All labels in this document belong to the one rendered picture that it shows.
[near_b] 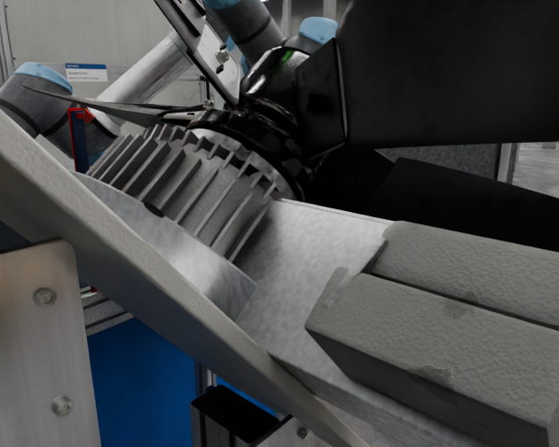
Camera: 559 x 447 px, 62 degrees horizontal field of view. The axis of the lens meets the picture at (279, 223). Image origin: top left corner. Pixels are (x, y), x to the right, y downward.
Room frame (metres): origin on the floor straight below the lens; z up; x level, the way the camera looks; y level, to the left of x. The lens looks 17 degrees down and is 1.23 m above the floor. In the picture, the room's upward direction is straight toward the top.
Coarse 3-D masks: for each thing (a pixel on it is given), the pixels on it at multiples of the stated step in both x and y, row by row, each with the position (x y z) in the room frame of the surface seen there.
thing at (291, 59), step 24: (288, 48) 0.50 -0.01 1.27; (264, 72) 0.48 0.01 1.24; (288, 72) 0.48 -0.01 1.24; (240, 96) 0.47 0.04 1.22; (264, 96) 0.46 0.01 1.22; (288, 96) 0.46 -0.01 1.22; (192, 120) 0.46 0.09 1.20; (216, 120) 0.43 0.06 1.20; (240, 120) 0.42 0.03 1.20; (264, 120) 0.46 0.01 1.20; (288, 120) 0.45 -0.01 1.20; (264, 144) 0.41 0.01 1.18; (288, 144) 0.46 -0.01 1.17; (288, 168) 0.42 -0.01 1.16; (312, 168) 0.49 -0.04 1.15
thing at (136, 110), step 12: (60, 96) 0.60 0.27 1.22; (96, 108) 0.71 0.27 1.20; (108, 108) 0.57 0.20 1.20; (120, 108) 0.56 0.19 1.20; (132, 108) 0.56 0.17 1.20; (144, 108) 0.56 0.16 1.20; (156, 108) 0.56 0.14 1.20; (168, 108) 0.56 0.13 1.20; (180, 108) 0.57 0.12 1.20; (192, 108) 0.58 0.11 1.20; (204, 108) 0.60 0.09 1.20; (132, 120) 0.75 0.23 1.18; (144, 120) 0.74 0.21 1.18; (156, 120) 0.73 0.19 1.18
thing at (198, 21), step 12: (156, 0) 0.39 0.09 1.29; (168, 0) 0.41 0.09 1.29; (180, 0) 0.43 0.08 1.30; (192, 0) 0.48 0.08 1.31; (168, 12) 0.40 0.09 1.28; (180, 12) 0.42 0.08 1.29; (192, 12) 0.45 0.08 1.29; (204, 12) 0.48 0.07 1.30; (180, 24) 0.41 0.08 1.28; (192, 24) 0.42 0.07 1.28; (204, 24) 0.47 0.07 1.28; (180, 36) 0.40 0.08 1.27; (192, 36) 0.42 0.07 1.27; (192, 48) 0.41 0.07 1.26
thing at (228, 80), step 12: (204, 36) 0.47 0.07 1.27; (216, 36) 0.50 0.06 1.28; (204, 48) 0.45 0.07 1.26; (216, 48) 0.48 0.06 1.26; (204, 60) 0.42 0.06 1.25; (216, 60) 0.46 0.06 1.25; (228, 60) 0.50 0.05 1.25; (228, 72) 0.47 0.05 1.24; (228, 84) 0.45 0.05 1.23; (228, 96) 0.44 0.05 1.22
